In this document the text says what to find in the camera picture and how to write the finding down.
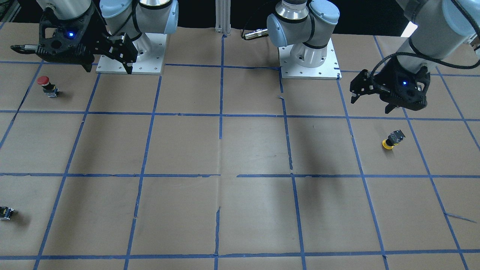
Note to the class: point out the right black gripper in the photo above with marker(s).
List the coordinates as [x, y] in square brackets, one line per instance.
[94, 38]

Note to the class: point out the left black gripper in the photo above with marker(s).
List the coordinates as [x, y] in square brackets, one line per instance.
[383, 79]

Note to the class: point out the yellow push button switch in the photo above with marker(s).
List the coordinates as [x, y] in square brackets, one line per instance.
[393, 139]

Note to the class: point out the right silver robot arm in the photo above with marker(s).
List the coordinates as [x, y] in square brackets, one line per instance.
[129, 35]

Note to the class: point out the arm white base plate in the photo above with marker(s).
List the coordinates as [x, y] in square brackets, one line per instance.
[150, 49]
[301, 62]

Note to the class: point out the red push button switch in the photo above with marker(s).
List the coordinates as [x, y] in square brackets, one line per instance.
[48, 88]

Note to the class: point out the aluminium frame post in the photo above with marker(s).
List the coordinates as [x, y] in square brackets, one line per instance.
[223, 16]

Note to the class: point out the green push button switch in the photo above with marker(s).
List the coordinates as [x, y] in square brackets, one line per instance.
[6, 213]

